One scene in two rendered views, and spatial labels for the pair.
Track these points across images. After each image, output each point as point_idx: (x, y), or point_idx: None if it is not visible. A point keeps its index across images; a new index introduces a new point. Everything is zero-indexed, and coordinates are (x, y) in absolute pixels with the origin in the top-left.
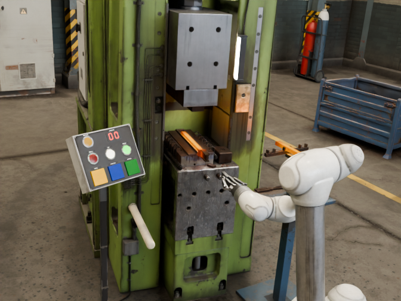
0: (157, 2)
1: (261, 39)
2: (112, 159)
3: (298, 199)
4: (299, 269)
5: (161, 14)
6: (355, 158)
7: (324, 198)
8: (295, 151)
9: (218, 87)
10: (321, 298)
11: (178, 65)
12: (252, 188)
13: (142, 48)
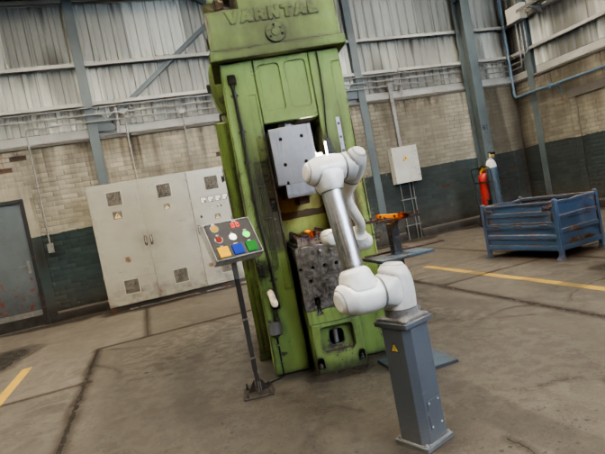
0: (256, 129)
1: (345, 140)
2: (234, 240)
3: (318, 188)
4: (335, 241)
5: (260, 137)
6: (356, 152)
7: (335, 182)
8: (386, 214)
9: None
10: (356, 260)
11: (276, 167)
12: (374, 266)
13: (252, 163)
